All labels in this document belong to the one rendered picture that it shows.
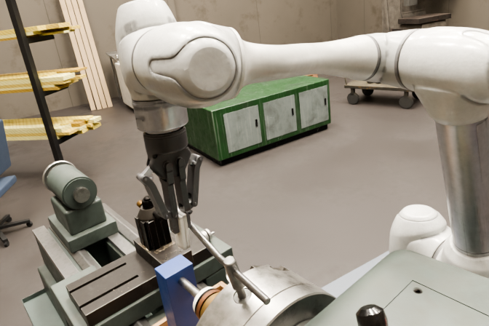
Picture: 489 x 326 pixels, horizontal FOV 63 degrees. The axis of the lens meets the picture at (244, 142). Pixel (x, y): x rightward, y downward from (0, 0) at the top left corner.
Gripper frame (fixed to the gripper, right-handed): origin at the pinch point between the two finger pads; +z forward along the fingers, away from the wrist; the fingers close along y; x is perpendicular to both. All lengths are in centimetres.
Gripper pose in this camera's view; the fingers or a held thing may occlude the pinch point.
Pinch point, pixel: (182, 229)
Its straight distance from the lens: 78.7
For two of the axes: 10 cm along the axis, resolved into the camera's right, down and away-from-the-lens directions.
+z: 1.1, 9.5, 3.1
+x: 6.5, 1.7, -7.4
